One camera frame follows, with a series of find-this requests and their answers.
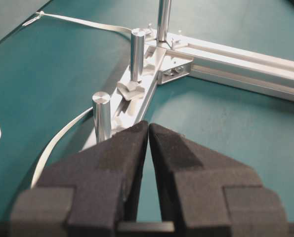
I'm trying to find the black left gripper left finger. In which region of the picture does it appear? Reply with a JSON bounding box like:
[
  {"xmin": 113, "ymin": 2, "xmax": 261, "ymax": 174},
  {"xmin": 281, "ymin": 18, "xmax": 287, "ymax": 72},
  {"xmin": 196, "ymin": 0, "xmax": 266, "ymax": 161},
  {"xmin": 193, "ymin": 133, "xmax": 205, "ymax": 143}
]
[{"xmin": 10, "ymin": 121, "xmax": 148, "ymax": 237}]

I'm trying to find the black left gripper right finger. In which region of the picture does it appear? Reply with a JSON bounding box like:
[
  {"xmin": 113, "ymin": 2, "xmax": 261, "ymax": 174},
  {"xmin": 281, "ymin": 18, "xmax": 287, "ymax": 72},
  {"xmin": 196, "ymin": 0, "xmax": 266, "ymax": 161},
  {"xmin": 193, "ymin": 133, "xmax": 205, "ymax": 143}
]
[{"xmin": 149, "ymin": 123, "xmax": 289, "ymax": 237}]

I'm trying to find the near silver metal post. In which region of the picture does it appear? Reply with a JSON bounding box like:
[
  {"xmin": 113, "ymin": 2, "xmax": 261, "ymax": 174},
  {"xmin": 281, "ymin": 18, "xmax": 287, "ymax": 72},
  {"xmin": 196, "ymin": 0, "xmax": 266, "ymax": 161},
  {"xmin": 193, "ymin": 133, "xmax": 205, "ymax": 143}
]
[{"xmin": 92, "ymin": 91, "xmax": 112, "ymax": 143}]

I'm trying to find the silver metal post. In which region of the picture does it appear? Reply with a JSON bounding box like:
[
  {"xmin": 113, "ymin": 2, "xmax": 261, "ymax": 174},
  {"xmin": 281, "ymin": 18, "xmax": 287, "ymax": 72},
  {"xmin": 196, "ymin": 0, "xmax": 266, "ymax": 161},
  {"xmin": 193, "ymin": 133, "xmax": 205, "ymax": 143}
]
[
  {"xmin": 130, "ymin": 28, "xmax": 145, "ymax": 82},
  {"xmin": 92, "ymin": 91, "xmax": 112, "ymax": 143},
  {"xmin": 157, "ymin": 0, "xmax": 171, "ymax": 42}
]

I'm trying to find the silver corner bracket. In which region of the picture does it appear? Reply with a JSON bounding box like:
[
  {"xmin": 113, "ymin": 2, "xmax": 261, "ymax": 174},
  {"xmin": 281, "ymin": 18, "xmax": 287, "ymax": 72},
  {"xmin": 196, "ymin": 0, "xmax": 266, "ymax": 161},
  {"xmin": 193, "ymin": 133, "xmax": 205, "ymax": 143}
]
[{"xmin": 158, "ymin": 59, "xmax": 193, "ymax": 85}]

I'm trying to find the aluminium extrusion frame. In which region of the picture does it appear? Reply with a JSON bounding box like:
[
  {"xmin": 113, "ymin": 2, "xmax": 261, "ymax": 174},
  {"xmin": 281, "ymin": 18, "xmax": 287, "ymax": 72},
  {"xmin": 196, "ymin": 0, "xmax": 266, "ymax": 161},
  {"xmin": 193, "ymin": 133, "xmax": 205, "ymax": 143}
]
[{"xmin": 84, "ymin": 29, "xmax": 294, "ymax": 148}]

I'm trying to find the middle silver metal post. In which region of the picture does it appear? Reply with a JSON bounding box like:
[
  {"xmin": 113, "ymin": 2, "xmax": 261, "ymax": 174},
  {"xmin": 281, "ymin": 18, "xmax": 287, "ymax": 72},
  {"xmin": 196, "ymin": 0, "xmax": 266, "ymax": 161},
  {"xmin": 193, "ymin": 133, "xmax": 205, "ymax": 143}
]
[{"xmin": 130, "ymin": 28, "xmax": 145, "ymax": 82}]

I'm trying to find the white string loop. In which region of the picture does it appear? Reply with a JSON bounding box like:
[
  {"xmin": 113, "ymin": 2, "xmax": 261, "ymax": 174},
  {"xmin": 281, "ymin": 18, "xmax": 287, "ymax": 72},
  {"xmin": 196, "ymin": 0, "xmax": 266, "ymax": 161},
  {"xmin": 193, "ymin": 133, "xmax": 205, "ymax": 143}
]
[{"xmin": 22, "ymin": 11, "xmax": 45, "ymax": 27}]

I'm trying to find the far silver metal post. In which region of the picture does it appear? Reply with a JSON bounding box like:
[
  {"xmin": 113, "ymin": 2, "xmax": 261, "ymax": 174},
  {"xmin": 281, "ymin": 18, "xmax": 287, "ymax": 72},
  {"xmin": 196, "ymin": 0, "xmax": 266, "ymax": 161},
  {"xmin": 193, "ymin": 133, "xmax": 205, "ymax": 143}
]
[{"xmin": 157, "ymin": 0, "xmax": 171, "ymax": 42}]

